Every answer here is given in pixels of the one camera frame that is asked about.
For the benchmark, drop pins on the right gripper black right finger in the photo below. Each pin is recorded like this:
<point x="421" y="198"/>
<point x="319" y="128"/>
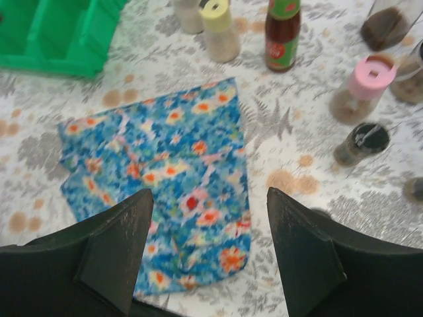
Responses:
<point x="328" y="269"/>

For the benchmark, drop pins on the black-cap white powder shaker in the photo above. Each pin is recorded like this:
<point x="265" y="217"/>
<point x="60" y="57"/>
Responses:
<point x="188" y="16"/>

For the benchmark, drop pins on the tall oil bottle right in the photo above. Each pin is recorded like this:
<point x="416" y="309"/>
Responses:
<point x="388" y="22"/>

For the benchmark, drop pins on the pink-cap spice shaker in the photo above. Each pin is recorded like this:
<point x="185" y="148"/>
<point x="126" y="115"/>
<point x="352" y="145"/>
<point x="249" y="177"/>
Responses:
<point x="359" y="94"/>

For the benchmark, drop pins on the green plastic compartment bin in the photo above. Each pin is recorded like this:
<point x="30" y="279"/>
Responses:
<point x="53" y="36"/>

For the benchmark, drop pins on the yellow-cap spice shaker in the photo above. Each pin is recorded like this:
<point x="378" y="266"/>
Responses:
<point x="220" y="33"/>

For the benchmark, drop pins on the red sauce bottle right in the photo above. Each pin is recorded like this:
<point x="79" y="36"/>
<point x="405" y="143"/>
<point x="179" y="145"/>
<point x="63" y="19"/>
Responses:
<point x="282" y="28"/>

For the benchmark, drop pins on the blue floral cloth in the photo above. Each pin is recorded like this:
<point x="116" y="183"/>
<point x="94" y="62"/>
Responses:
<point x="186" y="147"/>

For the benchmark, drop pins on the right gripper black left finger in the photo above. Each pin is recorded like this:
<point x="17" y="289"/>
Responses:
<point x="87" y="269"/>

